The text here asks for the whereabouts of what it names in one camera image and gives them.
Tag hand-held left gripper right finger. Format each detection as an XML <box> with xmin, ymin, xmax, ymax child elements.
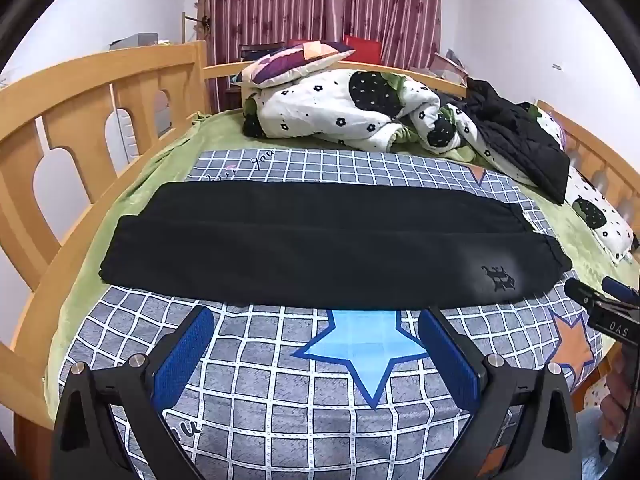
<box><xmin>419</xmin><ymin>306</ymin><xmax>583</xmax><ymax>480</ymax></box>

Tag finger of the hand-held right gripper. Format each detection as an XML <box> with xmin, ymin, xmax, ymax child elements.
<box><xmin>564</xmin><ymin>278</ymin><xmax>607</xmax><ymax>309</ymax></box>
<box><xmin>601</xmin><ymin>276</ymin><xmax>640</xmax><ymax>307</ymax></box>

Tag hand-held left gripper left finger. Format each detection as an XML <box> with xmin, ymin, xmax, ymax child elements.
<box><xmin>50</xmin><ymin>305</ymin><xmax>216</xmax><ymax>480</ymax></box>

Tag black pants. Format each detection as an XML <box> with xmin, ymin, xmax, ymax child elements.
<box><xmin>98</xmin><ymin>180</ymin><xmax>574</xmax><ymax>311</ymax></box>

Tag person's right hand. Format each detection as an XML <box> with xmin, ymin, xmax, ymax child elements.
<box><xmin>599</xmin><ymin>370</ymin><xmax>633</xmax><ymax>456</ymax></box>

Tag star printed cloth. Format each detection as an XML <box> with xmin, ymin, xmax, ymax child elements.
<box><xmin>582</xmin><ymin>367</ymin><xmax>613</xmax><ymax>413</ymax></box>

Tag white floral pillow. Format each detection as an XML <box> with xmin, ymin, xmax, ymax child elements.
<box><xmin>562</xmin><ymin>110</ymin><xmax>637</xmax><ymax>264</ymax></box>

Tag grey checked star blanket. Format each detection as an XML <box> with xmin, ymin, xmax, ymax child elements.
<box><xmin>60</xmin><ymin>149</ymin><xmax>603</xmax><ymax>480</ymax></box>

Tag black quilted jacket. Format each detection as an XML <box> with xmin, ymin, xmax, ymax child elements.
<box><xmin>435</xmin><ymin>77</ymin><xmax>572</xmax><ymax>206</ymax></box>

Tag green bed sheet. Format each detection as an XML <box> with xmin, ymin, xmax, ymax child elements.
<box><xmin>42</xmin><ymin>110</ymin><xmax>631</xmax><ymax>421</ymax></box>

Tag white floral quilt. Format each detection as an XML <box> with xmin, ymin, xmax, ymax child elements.
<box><xmin>242</xmin><ymin>67</ymin><xmax>541</xmax><ymax>171</ymax></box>

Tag purple patterned pillow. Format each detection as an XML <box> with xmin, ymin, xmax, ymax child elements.
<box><xmin>234</xmin><ymin>42</ymin><xmax>357</xmax><ymax>88</ymax></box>

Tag grey box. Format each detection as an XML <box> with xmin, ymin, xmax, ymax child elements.
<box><xmin>109</xmin><ymin>33</ymin><xmax>168</xmax><ymax>51</ymax></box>

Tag red box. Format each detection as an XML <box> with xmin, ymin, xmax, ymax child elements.
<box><xmin>344</xmin><ymin>35</ymin><xmax>383</xmax><ymax>65</ymax></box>

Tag wooden coat rack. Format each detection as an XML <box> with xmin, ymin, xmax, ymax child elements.
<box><xmin>181</xmin><ymin>10</ymin><xmax>212</xmax><ymax>43</ymax></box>

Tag maroon striped curtain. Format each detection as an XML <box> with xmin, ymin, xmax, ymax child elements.
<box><xmin>199</xmin><ymin>0</ymin><xmax>443</xmax><ymax>111</ymax></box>

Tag wooden bed frame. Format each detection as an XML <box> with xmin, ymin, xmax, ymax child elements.
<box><xmin>0</xmin><ymin>40</ymin><xmax>640</xmax><ymax>480</ymax></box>

